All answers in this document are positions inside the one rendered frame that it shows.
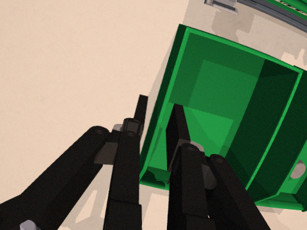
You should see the grey storage shelf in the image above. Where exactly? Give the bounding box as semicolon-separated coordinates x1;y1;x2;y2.
204;0;307;33

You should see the grey metal disc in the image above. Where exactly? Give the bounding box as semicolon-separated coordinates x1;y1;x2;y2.
290;159;306;179

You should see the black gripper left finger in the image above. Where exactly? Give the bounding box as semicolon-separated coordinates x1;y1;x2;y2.
0;94;148;230

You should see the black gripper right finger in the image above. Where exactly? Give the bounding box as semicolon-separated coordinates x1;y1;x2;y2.
166;103;271;230

